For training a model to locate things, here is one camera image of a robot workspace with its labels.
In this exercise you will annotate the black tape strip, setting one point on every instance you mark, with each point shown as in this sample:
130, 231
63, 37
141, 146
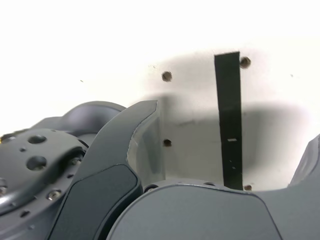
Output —
228, 100

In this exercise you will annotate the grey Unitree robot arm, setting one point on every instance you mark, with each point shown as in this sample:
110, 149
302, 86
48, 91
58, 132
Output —
15, 160

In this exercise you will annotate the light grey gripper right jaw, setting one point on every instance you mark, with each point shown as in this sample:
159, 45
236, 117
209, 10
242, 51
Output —
195, 215

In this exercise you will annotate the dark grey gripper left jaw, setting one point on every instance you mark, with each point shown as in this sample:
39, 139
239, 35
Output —
100, 175

